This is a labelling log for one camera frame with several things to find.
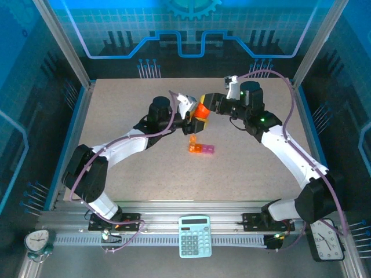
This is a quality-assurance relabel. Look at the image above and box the light blue calculator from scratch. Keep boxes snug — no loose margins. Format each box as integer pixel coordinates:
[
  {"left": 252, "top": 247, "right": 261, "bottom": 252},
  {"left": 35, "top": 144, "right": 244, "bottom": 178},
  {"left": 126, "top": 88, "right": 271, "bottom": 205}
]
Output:
[{"left": 178, "top": 215, "right": 212, "bottom": 258}]

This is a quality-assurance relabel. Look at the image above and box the green alarm clock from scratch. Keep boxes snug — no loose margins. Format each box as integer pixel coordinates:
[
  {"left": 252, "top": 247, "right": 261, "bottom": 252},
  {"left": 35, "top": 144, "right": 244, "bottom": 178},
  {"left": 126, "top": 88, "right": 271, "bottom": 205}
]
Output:
[{"left": 24, "top": 229, "right": 56, "bottom": 263}]

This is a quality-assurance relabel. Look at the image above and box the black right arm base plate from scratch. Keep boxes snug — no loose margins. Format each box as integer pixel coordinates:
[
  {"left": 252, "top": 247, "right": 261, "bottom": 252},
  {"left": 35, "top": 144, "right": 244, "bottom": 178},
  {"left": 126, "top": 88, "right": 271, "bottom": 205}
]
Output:
[{"left": 242, "top": 213, "right": 296, "bottom": 232}]

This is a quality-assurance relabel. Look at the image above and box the small electronics board with wires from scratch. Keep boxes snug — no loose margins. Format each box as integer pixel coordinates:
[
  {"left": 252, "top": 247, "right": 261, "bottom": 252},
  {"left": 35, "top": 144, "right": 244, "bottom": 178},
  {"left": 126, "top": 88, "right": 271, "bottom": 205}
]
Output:
[{"left": 100, "top": 227, "right": 122, "bottom": 246}]

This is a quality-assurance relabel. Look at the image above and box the aluminium side rail blue strip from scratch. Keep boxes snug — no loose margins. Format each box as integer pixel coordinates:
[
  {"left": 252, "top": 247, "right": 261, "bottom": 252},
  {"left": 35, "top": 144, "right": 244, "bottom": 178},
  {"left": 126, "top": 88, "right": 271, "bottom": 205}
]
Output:
[
  {"left": 43, "top": 81, "right": 96, "bottom": 212},
  {"left": 289, "top": 79, "right": 343, "bottom": 212}
]

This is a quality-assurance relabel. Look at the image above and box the black rectangular clock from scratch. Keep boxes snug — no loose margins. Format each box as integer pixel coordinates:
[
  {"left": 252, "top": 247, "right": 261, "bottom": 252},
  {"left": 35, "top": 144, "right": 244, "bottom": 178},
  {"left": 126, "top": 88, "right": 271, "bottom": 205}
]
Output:
[{"left": 306, "top": 218, "right": 346, "bottom": 262}]

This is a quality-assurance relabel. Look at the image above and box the orange and pink pill organizer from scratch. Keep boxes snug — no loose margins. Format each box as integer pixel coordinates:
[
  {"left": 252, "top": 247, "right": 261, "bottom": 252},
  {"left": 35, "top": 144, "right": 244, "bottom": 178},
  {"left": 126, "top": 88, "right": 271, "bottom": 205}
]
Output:
[{"left": 187, "top": 134, "right": 216, "bottom": 156}]

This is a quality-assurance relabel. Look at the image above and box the aluminium frame post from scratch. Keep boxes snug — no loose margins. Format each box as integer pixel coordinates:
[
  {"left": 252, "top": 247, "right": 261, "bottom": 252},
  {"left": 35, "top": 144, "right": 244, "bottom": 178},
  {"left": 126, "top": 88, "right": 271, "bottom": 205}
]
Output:
[
  {"left": 291, "top": 0, "right": 348, "bottom": 89},
  {"left": 32, "top": 0, "right": 93, "bottom": 89}
]

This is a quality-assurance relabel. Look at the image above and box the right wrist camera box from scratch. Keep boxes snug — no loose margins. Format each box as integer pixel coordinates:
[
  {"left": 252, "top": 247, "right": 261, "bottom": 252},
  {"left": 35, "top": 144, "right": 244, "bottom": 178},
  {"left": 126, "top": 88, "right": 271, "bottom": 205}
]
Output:
[{"left": 224, "top": 75, "right": 242, "bottom": 101}]

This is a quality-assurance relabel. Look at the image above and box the small black controller box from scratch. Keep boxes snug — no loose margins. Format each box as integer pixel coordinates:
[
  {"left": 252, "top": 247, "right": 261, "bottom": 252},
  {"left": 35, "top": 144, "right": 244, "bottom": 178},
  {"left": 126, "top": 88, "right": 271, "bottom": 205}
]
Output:
[{"left": 265, "top": 233, "right": 284, "bottom": 251}]

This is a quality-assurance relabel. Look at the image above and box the orange pill bottle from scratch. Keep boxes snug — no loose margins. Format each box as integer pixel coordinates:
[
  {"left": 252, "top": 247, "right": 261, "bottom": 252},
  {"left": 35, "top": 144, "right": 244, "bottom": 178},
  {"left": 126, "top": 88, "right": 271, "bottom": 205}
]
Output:
[{"left": 193, "top": 108, "right": 210, "bottom": 121}]

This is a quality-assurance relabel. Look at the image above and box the aluminium frame rail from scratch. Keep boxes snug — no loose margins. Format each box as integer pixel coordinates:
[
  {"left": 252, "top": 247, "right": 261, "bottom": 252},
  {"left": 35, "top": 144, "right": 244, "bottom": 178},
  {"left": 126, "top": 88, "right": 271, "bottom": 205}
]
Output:
[{"left": 36, "top": 200, "right": 350, "bottom": 236}]

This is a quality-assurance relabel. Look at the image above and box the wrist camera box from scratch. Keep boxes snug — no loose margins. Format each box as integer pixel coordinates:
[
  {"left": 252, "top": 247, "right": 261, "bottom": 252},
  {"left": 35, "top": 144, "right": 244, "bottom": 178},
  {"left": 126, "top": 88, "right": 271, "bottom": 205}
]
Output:
[
  {"left": 176, "top": 92, "right": 198, "bottom": 119},
  {"left": 224, "top": 75, "right": 242, "bottom": 101}
]

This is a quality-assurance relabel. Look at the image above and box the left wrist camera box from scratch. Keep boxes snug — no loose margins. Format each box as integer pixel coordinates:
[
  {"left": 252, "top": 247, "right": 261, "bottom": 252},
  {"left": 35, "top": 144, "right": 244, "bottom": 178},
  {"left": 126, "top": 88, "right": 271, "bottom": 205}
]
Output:
[{"left": 176, "top": 92, "right": 198, "bottom": 119}]

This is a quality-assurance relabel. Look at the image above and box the grey slotted cable duct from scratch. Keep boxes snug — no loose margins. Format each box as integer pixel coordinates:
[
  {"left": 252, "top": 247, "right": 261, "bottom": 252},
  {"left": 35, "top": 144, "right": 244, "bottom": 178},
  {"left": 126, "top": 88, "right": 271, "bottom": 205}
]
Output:
[{"left": 53, "top": 234, "right": 267, "bottom": 247}]

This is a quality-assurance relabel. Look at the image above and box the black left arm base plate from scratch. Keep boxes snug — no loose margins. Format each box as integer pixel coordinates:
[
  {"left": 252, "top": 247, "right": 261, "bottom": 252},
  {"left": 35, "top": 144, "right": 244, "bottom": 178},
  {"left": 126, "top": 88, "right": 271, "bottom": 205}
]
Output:
[{"left": 88, "top": 213, "right": 141, "bottom": 232}]

